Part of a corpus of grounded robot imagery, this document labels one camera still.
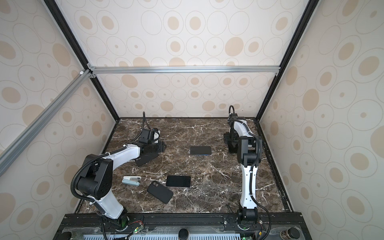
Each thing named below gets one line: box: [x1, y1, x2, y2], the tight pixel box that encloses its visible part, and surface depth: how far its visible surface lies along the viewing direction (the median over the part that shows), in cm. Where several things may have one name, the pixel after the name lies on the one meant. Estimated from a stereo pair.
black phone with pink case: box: [166, 175, 191, 187], surface depth 90 cm
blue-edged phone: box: [190, 146, 212, 156], surface depth 102 cm
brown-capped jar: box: [280, 227, 301, 240], surface depth 66 cm
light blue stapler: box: [122, 175, 142, 187], surface depth 88 cm
